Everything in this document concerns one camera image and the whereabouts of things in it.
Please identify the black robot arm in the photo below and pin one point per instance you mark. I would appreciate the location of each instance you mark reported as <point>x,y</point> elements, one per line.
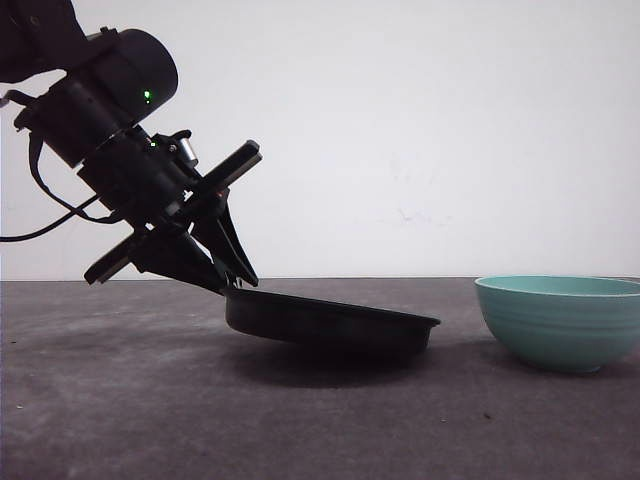
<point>91,118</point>

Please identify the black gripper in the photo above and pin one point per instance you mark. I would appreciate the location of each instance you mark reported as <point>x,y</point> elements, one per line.
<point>182,228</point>

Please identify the mint green bowl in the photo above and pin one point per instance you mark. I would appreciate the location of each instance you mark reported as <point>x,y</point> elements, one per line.
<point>562,323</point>

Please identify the black pan with mint handle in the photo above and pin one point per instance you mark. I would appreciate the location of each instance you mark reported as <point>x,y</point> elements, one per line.
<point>286,328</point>

